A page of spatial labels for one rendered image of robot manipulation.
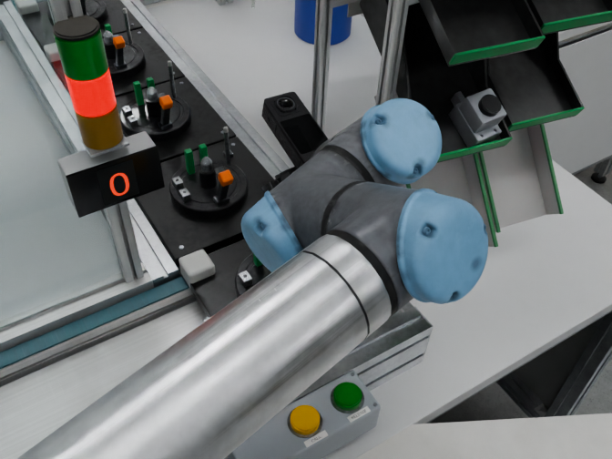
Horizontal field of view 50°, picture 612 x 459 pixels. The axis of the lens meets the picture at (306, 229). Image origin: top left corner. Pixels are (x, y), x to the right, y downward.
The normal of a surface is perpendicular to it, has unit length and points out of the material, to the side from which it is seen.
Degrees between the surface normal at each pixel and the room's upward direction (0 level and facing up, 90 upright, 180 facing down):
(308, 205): 50
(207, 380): 19
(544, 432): 0
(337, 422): 0
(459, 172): 45
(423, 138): 39
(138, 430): 14
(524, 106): 25
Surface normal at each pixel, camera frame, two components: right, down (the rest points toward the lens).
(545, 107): 0.18, -0.34
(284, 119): 0.16, -0.56
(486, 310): 0.03, -0.69
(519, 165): 0.28, -0.01
